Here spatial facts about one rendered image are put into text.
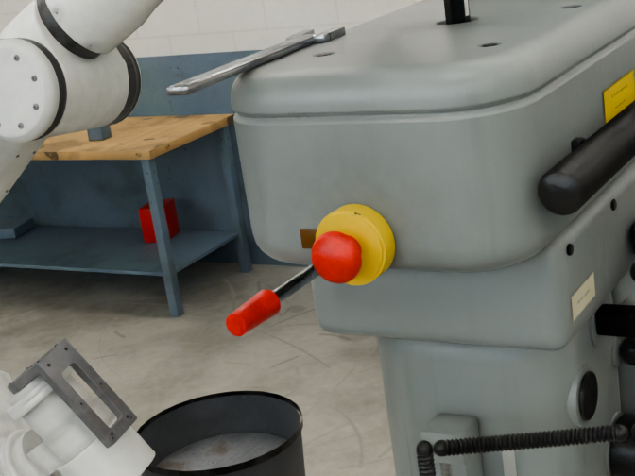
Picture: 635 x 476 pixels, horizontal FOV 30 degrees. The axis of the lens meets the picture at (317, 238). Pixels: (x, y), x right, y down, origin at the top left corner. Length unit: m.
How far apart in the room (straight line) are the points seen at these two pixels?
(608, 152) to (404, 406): 0.33
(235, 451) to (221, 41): 3.37
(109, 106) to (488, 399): 0.42
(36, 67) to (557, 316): 0.45
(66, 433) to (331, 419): 3.75
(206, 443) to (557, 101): 2.70
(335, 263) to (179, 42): 5.73
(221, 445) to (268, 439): 0.14
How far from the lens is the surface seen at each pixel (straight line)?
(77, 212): 7.36
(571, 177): 0.86
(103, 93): 0.95
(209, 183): 6.67
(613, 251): 1.09
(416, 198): 0.87
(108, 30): 0.92
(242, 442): 3.48
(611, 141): 0.94
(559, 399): 1.07
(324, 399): 4.86
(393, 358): 1.10
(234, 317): 0.94
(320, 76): 0.90
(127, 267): 6.24
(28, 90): 0.91
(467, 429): 1.06
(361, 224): 0.88
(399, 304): 1.03
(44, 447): 0.98
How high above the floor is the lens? 2.03
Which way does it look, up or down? 17 degrees down
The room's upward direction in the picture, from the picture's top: 9 degrees counter-clockwise
